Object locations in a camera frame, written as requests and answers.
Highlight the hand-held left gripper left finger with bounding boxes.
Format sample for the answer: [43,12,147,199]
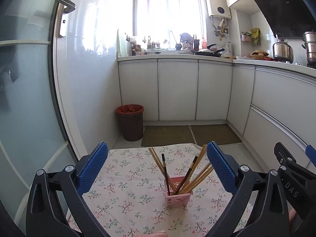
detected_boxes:
[26,142,109,237]

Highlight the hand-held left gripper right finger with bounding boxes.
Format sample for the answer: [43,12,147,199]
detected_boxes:
[206,141,290,237]

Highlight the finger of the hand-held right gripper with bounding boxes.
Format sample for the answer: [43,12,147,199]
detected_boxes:
[274,142,316,221]
[305,144,316,168]

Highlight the bunch of light wooden chopsticks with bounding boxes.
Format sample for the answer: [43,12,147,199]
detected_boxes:
[176,144,215,195]

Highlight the dark brown chopstick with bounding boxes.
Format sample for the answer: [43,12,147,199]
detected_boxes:
[161,153,171,196]
[173,156,198,195]

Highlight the pink perforated utensil holder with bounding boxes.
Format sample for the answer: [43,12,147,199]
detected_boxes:
[164,176,193,209]

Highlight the olive floor mat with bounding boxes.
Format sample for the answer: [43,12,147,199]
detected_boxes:
[141,125,195,147]
[190,124,242,146]

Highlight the floral tablecloth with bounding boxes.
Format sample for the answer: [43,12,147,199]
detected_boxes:
[67,144,255,237]

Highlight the brown trash bin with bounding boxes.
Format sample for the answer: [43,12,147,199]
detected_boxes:
[116,104,145,142]

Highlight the white kitchen base cabinets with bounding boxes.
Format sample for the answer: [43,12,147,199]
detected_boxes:
[118,54,316,176]

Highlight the frosted glass door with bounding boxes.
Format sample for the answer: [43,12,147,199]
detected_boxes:
[0,0,82,237]

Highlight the steel steamer pot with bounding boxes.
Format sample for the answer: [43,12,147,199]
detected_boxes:
[302,31,316,67]

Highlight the steel kettle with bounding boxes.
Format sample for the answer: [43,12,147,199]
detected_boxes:
[272,33,294,63]

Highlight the woven basket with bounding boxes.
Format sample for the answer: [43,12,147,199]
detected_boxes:
[249,50,271,59]

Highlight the black frying pan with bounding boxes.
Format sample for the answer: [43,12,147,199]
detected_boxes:
[195,44,226,57]

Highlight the white cutting board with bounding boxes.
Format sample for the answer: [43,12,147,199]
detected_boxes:
[117,29,132,57]

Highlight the yellow packet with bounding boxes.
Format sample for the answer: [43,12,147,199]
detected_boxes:
[251,28,261,45]

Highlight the water heater pipes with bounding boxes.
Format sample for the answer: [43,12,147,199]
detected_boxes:
[211,17,230,41]

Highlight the black range hood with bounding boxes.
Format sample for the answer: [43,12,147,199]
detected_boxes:
[244,0,316,39]

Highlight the kitchen window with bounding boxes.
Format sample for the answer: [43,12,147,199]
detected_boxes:
[134,0,205,51]

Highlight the white water heater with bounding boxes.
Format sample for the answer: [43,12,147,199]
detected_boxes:
[204,0,231,20]

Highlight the metal door handle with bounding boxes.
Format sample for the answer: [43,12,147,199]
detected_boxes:
[57,0,76,38]

